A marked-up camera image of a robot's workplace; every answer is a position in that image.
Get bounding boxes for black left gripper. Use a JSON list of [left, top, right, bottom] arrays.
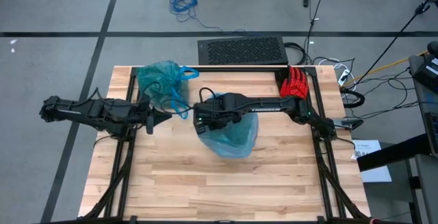
[[125, 100, 173, 136]]

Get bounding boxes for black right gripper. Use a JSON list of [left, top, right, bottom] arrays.
[[192, 92, 248, 135]]

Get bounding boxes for light blue trash bag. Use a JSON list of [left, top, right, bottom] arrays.
[[196, 92, 260, 160]]

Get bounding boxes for teal trash bag blue handles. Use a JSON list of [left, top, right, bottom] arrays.
[[136, 60, 201, 121]]

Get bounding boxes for black perforated computer case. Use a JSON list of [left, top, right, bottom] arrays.
[[197, 34, 289, 66]]

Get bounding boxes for white power strip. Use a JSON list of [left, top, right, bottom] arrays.
[[337, 68, 351, 88]]

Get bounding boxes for white paper sheet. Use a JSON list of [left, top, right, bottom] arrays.
[[350, 138, 394, 184]]

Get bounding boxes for black bar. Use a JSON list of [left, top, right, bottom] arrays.
[[356, 134, 433, 173]]

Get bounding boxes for black tripod pole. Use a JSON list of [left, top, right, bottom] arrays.
[[355, 0, 438, 82]]

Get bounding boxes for grey desk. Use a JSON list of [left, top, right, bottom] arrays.
[[406, 40, 438, 224]]

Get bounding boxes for black aluminium table frame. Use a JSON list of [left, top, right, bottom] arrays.
[[81, 65, 370, 224]]

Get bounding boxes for blue coiled cable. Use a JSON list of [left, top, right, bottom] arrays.
[[155, 0, 200, 23]]

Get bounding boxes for black coiled cable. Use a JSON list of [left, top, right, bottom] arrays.
[[339, 87, 366, 110]]

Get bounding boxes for yellow floor cable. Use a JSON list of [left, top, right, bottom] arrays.
[[343, 50, 429, 88]]

